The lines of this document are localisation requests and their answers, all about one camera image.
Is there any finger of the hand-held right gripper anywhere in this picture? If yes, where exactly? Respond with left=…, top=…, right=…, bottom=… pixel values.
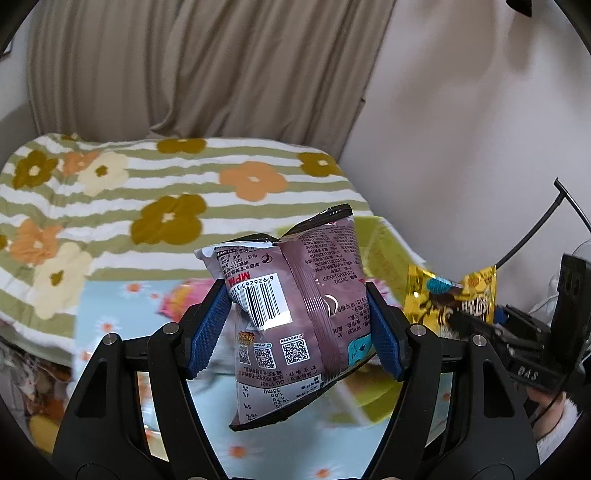
left=493, top=302, right=552, bottom=334
left=438, top=308, right=546, bottom=354

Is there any beige curtain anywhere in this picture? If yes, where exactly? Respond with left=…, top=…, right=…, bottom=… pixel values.
left=27, top=0, right=399, bottom=153

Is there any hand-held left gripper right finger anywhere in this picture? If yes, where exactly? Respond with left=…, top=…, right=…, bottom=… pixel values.
left=364, top=281, right=542, bottom=480

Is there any green cardboard box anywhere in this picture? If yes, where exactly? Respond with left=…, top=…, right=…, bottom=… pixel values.
left=353, top=215, right=437, bottom=421

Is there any blue floral tablecloth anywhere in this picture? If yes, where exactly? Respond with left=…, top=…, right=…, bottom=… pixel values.
left=73, top=277, right=455, bottom=480

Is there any yellow snack packet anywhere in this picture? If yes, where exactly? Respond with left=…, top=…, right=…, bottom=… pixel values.
left=403, top=264, right=498, bottom=332

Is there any black stand rod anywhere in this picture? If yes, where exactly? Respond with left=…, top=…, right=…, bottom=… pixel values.
left=496, top=178, right=583, bottom=268

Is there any pink triangular snack packet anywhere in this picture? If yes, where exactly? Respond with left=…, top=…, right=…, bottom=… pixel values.
left=158, top=277, right=217, bottom=320

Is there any mauve snack packet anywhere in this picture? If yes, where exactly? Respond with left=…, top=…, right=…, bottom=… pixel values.
left=193, top=203, right=378, bottom=433

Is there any floral striped blanket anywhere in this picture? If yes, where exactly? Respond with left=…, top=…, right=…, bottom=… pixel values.
left=0, top=133, right=376, bottom=367

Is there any person's right forearm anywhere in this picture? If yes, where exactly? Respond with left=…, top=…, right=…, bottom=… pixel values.
left=523, top=387, right=585, bottom=464

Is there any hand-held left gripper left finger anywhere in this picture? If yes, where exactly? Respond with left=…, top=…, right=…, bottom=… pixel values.
left=50, top=278, right=230, bottom=480

